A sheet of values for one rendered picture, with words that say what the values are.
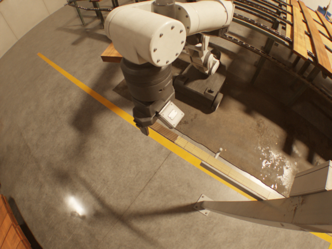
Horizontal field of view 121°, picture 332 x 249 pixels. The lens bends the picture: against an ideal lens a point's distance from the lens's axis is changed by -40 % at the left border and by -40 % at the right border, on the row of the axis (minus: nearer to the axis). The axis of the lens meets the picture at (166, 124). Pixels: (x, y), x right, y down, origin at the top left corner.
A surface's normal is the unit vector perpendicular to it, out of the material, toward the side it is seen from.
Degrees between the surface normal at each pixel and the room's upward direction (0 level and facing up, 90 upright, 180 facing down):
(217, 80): 0
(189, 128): 0
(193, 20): 70
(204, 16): 64
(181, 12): 80
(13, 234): 0
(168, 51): 90
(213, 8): 37
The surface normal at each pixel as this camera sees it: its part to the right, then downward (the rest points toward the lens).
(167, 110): 0.35, -0.15
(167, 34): 0.70, 0.61
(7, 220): -0.06, -0.45
